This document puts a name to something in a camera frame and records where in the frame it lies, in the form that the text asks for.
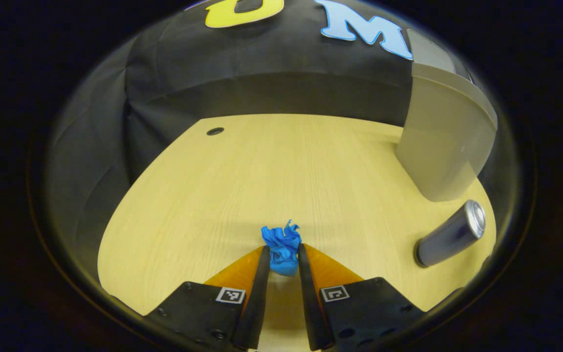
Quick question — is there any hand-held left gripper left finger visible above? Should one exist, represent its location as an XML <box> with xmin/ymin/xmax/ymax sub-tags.
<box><xmin>145</xmin><ymin>246</ymin><xmax>271</xmax><ymax>350</ymax></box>

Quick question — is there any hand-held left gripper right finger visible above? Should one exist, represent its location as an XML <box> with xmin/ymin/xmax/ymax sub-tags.
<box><xmin>297</xmin><ymin>243</ymin><xmax>426</xmax><ymax>352</ymax></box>

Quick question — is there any blue paper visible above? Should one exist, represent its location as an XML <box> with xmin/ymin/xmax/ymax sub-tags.
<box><xmin>261</xmin><ymin>220</ymin><xmax>303</xmax><ymax>277</ymax></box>

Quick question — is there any dark pop can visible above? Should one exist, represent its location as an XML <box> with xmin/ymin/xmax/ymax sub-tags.
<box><xmin>413</xmin><ymin>199</ymin><xmax>486</xmax><ymax>268</ymax></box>

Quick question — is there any white desktop garbage bin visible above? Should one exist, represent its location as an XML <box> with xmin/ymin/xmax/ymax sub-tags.
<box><xmin>394</xmin><ymin>28</ymin><xmax>498</xmax><ymax>202</ymax></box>

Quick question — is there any wooden desktop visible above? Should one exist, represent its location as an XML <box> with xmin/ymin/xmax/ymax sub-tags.
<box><xmin>97</xmin><ymin>113</ymin><xmax>497</xmax><ymax>352</ymax></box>

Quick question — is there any black backdrop cloth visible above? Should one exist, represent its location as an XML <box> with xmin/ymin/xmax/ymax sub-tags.
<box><xmin>42</xmin><ymin>0</ymin><xmax>487</xmax><ymax>274</ymax></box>

